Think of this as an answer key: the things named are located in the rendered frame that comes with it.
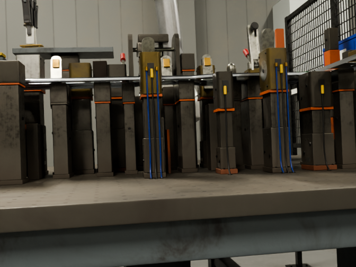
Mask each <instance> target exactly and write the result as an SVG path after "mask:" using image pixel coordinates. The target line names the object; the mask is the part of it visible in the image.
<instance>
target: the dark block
mask: <svg viewBox="0 0 356 267"><path fill-rule="evenodd" d="M180 69H181V75H194V71H195V60H194V54H180ZM193 104H194V130H195V156H196V168H199V164H198V156H197V130H196V116H195V99H194V101H193Z"/></svg>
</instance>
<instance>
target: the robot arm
mask: <svg viewBox="0 0 356 267"><path fill-rule="evenodd" d="M154 1H155V7H156V15H157V23H158V30H159V34H168V40H169V42H168V44H165V45H163V48H165V47H172V37H173V35H174V34H175V33H178V34H179V43H180V54H183V53H184V52H183V44H182V36H181V28H180V20H179V12H178V7H177V0H154ZM36 4H37V1H36V0H22V8H23V19H24V23H25V24H24V26H25V27H26V44H27V45H36V44H37V37H36V29H38V8H39V7H38V6H36ZM163 55H164V56H170V58H171V62H172V52H171V51H167V52H163ZM194 90H195V88H194ZM197 99H198V97H197V92H196V90H195V116H196V122H197V121H199V120H200V106H199V101H197Z"/></svg>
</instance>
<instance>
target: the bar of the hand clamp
mask: <svg viewBox="0 0 356 267"><path fill-rule="evenodd" d="M258 27H259V25H258V23H256V22H253V23H252V24H251V26H250V25H248V26H247V27H246V29H247V40H248V52H249V59H250V62H251V63H252V70H254V64H253V61H254V60H257V64H258V65H259V59H258V57H259V53H260V46H259V35H258ZM258 68H259V67H258Z"/></svg>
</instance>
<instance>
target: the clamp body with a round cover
mask: <svg viewBox="0 0 356 267"><path fill-rule="evenodd" d="M68 68H69V78H76V77H92V70H93V69H92V66H91V63H69V66H68ZM71 98H72V112H73V131H72V150H73V152H72V156H73V171H72V172H74V175H75V174H94V173H95V172H96V169H95V158H94V151H95V148H94V131H93V130H92V104H91V101H93V89H92V88H84V89H71Z"/></svg>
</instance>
